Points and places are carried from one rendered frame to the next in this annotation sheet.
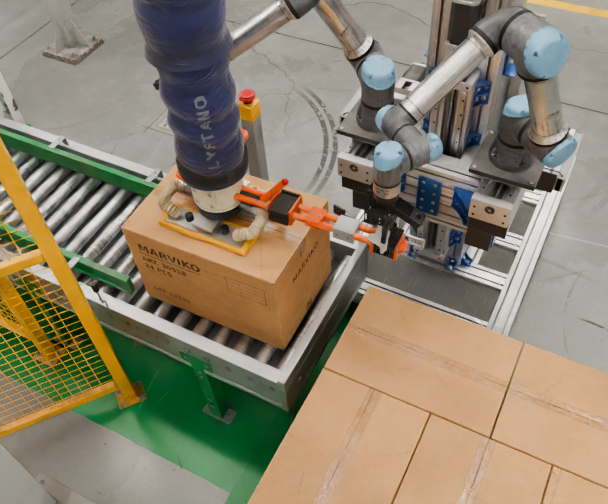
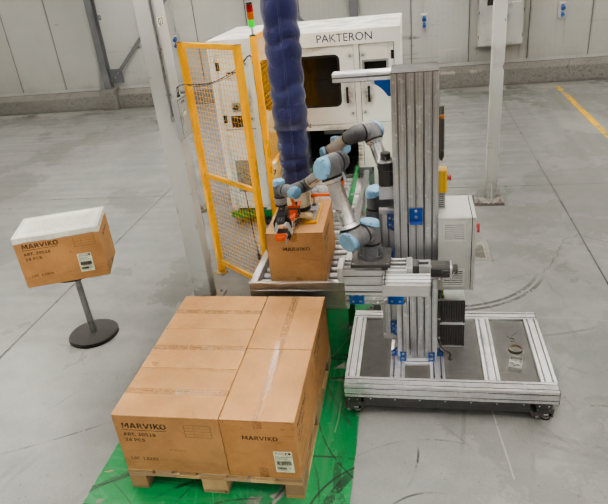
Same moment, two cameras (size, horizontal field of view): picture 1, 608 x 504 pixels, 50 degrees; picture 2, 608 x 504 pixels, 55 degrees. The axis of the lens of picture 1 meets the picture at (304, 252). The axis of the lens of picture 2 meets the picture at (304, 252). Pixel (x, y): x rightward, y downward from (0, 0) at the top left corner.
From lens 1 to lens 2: 3.39 m
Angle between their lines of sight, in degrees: 58
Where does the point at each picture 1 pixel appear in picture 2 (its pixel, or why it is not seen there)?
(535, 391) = (280, 358)
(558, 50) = (321, 166)
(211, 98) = (283, 146)
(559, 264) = (465, 430)
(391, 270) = (378, 334)
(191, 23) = (275, 111)
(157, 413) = not seen: hidden behind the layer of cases
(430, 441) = (238, 332)
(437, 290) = (374, 354)
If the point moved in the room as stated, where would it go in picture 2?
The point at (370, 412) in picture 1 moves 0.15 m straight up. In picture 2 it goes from (248, 313) to (245, 294)
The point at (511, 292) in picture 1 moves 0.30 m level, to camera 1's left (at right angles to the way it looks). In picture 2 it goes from (389, 381) to (367, 355)
